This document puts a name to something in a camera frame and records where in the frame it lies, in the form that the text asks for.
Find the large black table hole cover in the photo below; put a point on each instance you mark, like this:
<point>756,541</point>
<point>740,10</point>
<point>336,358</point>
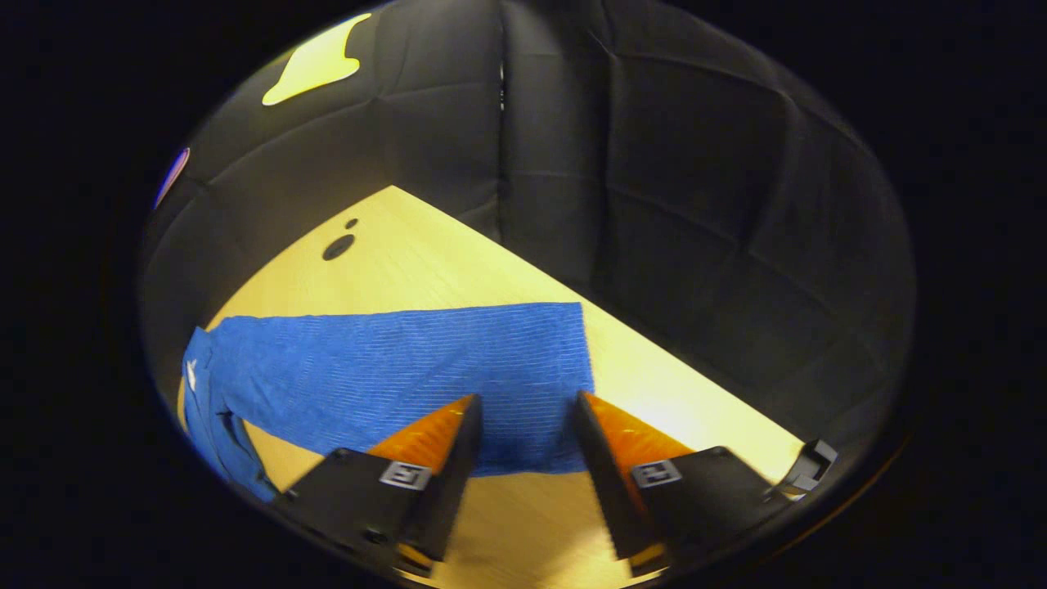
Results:
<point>338,246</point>

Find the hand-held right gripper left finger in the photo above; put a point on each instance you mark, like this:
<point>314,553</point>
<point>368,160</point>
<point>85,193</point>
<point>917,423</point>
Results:
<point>454,483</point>

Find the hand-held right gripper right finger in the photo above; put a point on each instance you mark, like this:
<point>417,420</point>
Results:
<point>601,474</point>

